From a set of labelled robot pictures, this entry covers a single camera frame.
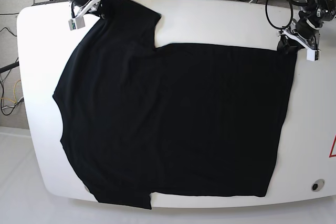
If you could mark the red triangle sticker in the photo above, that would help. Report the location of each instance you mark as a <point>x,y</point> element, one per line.
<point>332,152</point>

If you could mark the black T-shirt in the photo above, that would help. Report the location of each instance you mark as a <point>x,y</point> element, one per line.
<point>181,119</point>

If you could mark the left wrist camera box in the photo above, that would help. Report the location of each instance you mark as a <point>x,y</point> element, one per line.
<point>313,55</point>

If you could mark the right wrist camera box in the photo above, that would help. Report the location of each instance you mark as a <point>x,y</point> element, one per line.
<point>76,23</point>

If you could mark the round table grommet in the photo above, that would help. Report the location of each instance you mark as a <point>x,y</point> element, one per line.
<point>318,185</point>

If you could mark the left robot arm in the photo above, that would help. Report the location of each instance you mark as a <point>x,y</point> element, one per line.
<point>302,31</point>

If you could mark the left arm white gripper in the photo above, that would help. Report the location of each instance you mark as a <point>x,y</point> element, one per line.
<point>291,42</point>

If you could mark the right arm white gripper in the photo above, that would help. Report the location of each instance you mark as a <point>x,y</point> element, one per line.
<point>99,8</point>

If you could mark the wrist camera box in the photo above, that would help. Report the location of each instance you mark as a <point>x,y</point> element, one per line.
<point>76,23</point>
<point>313,55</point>

